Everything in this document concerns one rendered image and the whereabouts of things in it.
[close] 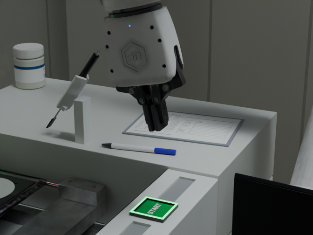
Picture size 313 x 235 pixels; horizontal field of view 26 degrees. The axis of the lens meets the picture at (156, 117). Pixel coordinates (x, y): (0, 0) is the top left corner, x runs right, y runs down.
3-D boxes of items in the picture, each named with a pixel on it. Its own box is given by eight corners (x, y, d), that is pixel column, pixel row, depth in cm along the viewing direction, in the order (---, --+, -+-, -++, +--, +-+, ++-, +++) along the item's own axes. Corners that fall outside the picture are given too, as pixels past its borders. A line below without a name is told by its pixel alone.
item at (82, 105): (57, 140, 128) (53, 72, 123) (68, 133, 131) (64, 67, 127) (85, 145, 125) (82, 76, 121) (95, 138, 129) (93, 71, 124)
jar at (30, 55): (9, 87, 159) (6, 48, 155) (27, 79, 165) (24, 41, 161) (34, 91, 156) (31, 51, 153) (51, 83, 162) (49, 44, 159)
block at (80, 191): (58, 197, 124) (58, 183, 123) (69, 190, 127) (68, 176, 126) (97, 206, 121) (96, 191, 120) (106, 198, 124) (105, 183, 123)
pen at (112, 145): (100, 142, 124) (175, 150, 121) (102, 141, 125) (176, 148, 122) (101, 148, 124) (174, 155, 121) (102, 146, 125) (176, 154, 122)
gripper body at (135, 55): (88, 11, 92) (105, 90, 95) (154, 1, 87) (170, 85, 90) (115, 2, 99) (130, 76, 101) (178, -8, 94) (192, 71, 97)
